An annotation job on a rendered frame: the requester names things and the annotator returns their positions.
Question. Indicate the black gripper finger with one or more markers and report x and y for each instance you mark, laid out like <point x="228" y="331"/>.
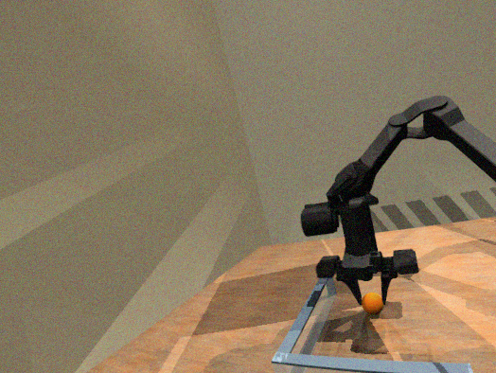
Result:
<point x="353" y="286"/>
<point x="385" y="280"/>

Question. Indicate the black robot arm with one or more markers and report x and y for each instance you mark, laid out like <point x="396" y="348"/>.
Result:
<point x="443" y="120"/>

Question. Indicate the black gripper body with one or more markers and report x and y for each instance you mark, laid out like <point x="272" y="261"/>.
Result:
<point x="402" y="261"/>

